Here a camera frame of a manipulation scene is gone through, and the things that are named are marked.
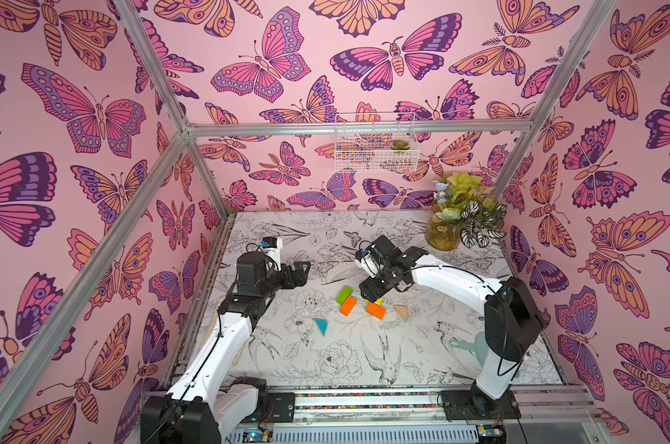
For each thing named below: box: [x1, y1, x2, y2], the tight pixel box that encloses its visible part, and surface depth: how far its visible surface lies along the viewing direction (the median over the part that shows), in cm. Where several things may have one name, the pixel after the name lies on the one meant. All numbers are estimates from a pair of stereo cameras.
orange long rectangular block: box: [339, 296, 358, 318], surface depth 94 cm
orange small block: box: [365, 302, 387, 321], surface depth 92 cm
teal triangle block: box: [315, 318, 329, 337], surface depth 92 cm
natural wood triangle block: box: [394, 305, 409, 322], surface depth 92 cm
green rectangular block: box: [335, 285, 353, 306], surface depth 96 cm
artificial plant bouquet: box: [433, 172, 508, 249], surface depth 92 cm
